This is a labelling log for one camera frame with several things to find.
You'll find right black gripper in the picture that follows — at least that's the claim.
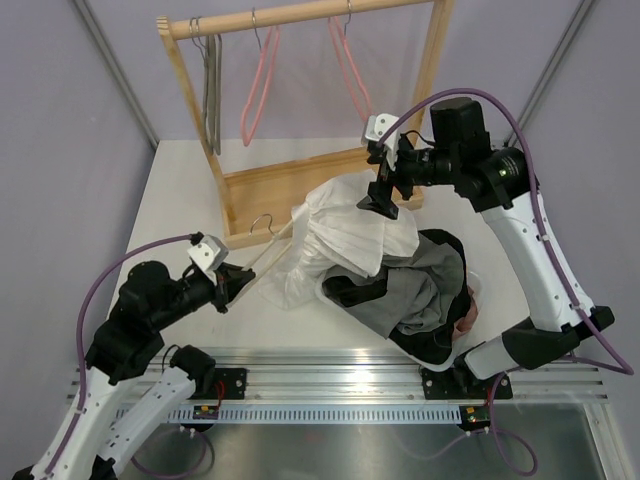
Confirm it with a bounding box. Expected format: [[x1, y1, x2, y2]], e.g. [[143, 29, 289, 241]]
[[358, 137, 460, 220]]

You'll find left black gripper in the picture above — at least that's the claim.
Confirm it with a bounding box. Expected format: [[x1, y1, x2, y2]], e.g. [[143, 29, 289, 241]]
[[151, 261, 256, 331]]

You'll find white ruffled skirt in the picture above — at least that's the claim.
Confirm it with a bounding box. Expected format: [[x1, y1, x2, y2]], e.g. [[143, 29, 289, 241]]
[[258, 169, 419, 310]]

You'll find cream white hanger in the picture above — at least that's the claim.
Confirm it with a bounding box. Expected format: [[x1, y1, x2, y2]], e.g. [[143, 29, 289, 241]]
[[227, 219, 294, 309]]

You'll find grey pleated skirt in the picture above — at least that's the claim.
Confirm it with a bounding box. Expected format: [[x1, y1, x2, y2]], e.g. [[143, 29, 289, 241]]
[[322, 234, 469, 341]]

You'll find pink velvet hanger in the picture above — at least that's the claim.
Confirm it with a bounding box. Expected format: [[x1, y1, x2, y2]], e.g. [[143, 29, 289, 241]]
[[240, 9, 280, 147], [327, 1, 373, 122]]

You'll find pink pleated skirt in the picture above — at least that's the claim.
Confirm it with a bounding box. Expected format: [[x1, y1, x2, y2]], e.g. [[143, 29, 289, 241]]
[[452, 286, 478, 341]]

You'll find large black skirt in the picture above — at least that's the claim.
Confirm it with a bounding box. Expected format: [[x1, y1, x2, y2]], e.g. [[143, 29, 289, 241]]
[[322, 228, 474, 371]]

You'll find grey metal hanger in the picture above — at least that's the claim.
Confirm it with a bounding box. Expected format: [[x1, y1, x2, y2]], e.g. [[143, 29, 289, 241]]
[[197, 17, 224, 155], [188, 17, 219, 155]]

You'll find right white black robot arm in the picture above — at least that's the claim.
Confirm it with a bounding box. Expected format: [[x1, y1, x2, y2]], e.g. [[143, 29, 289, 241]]
[[358, 92, 615, 396]]

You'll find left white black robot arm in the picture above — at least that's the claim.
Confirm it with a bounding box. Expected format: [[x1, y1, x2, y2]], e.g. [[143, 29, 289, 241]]
[[14, 261, 255, 479]]

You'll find wooden clothes rack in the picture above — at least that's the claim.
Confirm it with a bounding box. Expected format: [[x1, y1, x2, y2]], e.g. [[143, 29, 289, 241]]
[[156, 1, 455, 249]]

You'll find white perforated plastic basket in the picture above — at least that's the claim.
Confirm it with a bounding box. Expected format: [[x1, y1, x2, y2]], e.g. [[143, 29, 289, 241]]
[[316, 268, 471, 372]]

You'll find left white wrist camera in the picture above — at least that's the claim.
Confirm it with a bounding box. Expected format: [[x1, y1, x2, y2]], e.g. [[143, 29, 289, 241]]
[[187, 235, 229, 274]]

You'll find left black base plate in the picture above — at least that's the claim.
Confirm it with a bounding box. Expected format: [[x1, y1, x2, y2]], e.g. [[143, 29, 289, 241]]
[[192, 368, 248, 401]]

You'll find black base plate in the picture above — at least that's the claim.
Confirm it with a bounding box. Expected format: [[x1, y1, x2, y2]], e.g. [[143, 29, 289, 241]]
[[192, 368, 248, 401], [419, 366, 513, 401]]

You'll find white slotted cable duct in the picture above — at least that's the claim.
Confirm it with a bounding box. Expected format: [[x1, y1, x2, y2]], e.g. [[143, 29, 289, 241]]
[[114, 404, 464, 426]]

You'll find aluminium mounting rail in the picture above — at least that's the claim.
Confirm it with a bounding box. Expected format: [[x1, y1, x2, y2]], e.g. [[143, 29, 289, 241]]
[[203, 347, 609, 405]]

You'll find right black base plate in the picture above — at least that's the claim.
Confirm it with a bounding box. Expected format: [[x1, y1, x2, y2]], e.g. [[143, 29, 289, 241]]
[[419, 366, 513, 401]]

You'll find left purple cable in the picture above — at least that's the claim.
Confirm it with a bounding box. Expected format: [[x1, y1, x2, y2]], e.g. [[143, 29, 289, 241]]
[[37, 232, 221, 476]]

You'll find purple cable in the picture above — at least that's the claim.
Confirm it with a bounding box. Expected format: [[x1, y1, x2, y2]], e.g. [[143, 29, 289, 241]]
[[377, 88, 636, 474], [37, 232, 221, 476]]

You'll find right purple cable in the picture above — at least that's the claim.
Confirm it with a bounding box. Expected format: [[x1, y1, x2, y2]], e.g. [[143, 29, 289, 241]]
[[377, 88, 636, 474]]

